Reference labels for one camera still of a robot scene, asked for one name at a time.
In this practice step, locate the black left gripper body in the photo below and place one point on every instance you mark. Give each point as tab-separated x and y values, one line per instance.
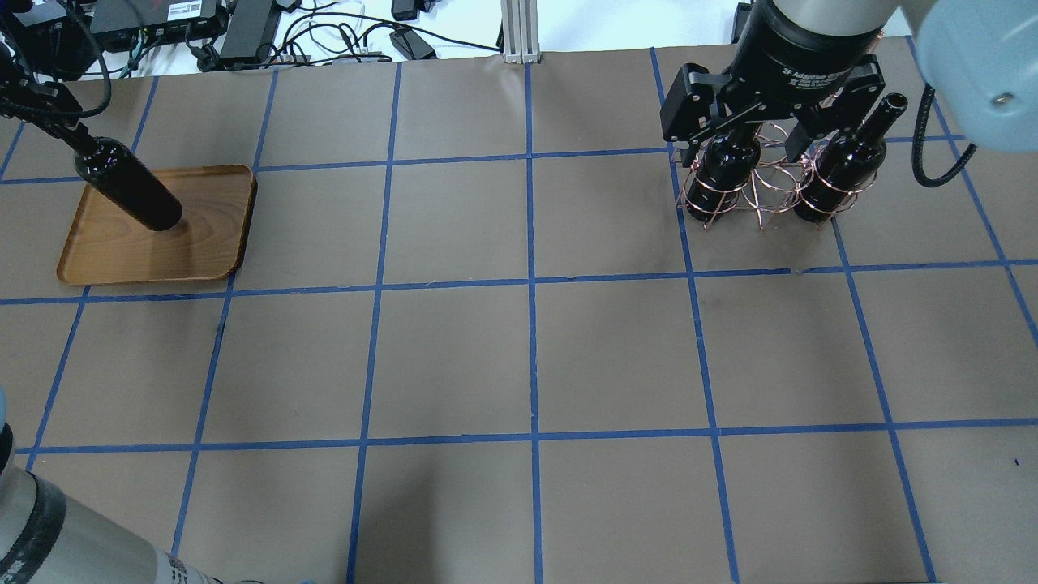
31	99

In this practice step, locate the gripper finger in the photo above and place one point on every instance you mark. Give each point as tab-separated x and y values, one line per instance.
688	138
814	122

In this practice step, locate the dark wine bottle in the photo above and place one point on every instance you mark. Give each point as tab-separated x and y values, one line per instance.
724	169
114	171

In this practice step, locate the dark wine bottle in basket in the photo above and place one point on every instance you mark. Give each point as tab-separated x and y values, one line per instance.
724	169

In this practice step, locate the aluminium frame post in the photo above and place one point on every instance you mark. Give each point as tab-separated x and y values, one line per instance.
519	29

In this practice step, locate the wooden tray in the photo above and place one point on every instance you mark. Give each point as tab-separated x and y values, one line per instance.
104	246

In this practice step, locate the black power adapter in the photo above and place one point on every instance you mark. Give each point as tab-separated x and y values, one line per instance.
249	38

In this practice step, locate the copper wire bottle basket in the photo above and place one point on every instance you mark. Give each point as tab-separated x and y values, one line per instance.
774	186

